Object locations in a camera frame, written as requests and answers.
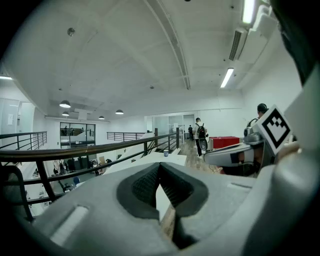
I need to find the dark metal railing wooden handrail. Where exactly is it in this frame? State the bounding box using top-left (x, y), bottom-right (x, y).
top-left (0, 127), bottom-right (181, 221)

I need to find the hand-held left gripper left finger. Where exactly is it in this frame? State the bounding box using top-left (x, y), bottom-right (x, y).
top-left (32, 162), bottom-right (180, 256)

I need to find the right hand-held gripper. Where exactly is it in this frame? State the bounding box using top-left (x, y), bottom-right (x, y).
top-left (203, 104), bottom-right (292, 177)

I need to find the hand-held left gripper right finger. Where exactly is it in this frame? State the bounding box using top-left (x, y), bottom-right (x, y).
top-left (159, 162), bottom-right (256, 251)

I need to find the black framed glass window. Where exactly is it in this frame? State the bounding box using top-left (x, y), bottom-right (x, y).
top-left (59, 121), bottom-right (96, 146)

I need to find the white ceiling rail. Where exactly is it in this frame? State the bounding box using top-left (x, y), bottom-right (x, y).
top-left (143, 0), bottom-right (192, 91)

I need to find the person's right hand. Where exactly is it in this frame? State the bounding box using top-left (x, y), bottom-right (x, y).
top-left (236, 151), bottom-right (261, 176)

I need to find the red cabinet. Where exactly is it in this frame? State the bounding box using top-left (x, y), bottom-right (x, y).
top-left (209, 136), bottom-right (240, 151)

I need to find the black mesh office chair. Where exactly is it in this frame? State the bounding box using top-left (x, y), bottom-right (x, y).
top-left (0, 164), bottom-right (35, 223)

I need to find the black metal railing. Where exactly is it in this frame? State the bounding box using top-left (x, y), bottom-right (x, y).
top-left (106, 131), bottom-right (147, 142)
top-left (0, 130), bottom-right (48, 151)

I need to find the black backpack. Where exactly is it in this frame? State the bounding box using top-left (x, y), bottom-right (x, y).
top-left (196, 123), bottom-right (206, 140)

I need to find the white ceiling air vent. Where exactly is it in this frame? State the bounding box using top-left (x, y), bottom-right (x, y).
top-left (228, 26), bottom-right (249, 62)

